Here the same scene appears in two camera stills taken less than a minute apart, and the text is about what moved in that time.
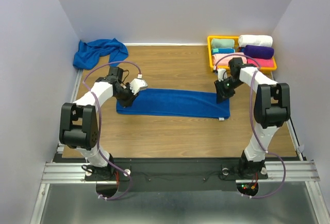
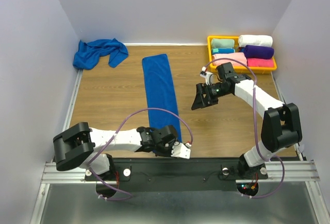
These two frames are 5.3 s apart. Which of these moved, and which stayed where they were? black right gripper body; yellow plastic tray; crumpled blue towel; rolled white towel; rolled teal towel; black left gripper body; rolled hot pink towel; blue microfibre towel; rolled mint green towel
Moved: black left gripper body; blue microfibre towel; black right gripper body
Stayed: rolled mint green towel; rolled hot pink towel; yellow plastic tray; rolled teal towel; rolled white towel; crumpled blue towel
